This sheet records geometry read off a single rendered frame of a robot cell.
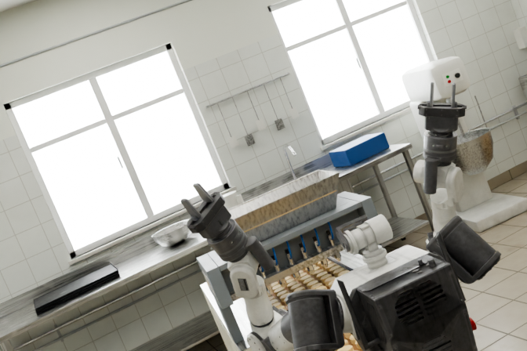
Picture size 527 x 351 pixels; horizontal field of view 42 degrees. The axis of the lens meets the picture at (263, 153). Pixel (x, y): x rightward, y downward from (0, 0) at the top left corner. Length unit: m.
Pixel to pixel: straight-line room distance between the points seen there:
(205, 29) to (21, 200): 2.01
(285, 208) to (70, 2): 3.41
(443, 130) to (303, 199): 1.00
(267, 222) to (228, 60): 3.27
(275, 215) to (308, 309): 1.10
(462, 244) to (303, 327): 0.45
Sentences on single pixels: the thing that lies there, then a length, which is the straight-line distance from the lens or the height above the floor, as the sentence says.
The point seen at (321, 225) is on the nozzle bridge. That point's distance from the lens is 2.76.
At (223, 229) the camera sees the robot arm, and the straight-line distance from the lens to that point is 1.74.
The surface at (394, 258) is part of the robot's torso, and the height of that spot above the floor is 1.24.
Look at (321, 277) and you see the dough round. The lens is 2.95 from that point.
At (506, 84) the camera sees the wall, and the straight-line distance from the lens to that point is 7.14.
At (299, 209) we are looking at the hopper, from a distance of 2.79.
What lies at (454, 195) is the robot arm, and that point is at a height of 1.29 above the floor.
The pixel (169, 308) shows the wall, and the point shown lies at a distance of 5.78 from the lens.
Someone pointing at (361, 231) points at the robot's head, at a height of 1.33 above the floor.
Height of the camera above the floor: 1.77
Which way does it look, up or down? 5 degrees down
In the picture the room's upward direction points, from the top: 22 degrees counter-clockwise
